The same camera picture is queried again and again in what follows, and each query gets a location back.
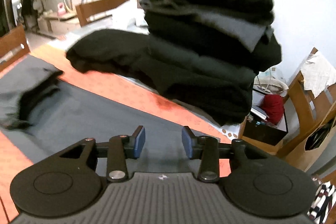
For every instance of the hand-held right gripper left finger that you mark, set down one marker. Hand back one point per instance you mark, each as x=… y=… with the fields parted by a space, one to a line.
x=140 y=142

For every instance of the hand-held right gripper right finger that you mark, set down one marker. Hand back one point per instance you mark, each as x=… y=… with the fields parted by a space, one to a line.
x=187 y=142

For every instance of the dark grey pants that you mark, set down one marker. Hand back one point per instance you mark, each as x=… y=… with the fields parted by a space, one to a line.
x=92 y=113

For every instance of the stack of folded dark clothes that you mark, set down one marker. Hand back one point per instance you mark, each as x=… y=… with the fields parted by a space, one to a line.
x=210 y=43

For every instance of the coat rack with clothes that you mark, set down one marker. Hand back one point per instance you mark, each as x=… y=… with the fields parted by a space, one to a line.
x=27 y=6

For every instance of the orange patterned table mat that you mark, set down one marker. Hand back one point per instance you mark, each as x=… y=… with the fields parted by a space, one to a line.
x=118 y=85

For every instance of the black box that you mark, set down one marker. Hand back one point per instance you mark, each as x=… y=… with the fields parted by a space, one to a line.
x=262 y=134

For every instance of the red cloth item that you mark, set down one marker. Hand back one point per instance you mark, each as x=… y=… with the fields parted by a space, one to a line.
x=273 y=108

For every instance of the black folded garment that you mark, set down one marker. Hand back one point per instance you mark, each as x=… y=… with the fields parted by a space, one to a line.
x=105 y=50

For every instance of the woven basket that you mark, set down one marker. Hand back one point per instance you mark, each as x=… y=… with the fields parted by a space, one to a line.
x=275 y=87

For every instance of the wooden chair with draped cloth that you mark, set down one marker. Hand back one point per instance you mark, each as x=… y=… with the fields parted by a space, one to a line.
x=296 y=108

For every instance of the brown paper bag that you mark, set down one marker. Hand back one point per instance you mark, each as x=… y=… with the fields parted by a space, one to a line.
x=323 y=158

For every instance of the wooden chair with slot back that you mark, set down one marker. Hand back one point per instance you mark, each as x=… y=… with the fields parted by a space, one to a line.
x=105 y=5

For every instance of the beige television cabinet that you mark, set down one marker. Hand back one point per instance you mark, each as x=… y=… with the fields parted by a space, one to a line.
x=63 y=23

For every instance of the white cloth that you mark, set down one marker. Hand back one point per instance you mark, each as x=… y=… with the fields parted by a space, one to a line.
x=317 y=74

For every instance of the striped cloth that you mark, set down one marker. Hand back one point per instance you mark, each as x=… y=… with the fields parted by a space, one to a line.
x=323 y=200

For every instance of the wooden chair with slatted back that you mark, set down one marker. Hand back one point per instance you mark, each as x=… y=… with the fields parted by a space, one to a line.
x=13 y=40

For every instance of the oval standing mirror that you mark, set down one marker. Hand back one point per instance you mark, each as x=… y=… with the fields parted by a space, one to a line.
x=15 y=8

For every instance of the dark glass sliding door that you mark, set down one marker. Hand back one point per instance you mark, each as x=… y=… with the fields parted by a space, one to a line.
x=5 y=3

